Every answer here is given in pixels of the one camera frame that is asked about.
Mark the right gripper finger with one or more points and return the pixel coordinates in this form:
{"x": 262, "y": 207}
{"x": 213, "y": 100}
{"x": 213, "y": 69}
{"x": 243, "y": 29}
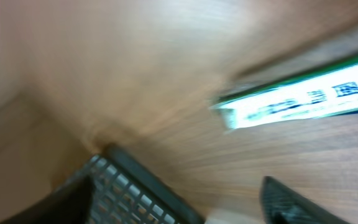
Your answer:
{"x": 282, "y": 205}

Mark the green white candy bar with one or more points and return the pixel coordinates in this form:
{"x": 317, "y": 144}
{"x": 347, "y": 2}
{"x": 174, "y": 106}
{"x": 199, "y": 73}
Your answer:
{"x": 327, "y": 91}

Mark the grey plastic mesh basket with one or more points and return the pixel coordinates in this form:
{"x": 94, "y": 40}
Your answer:
{"x": 111, "y": 187}

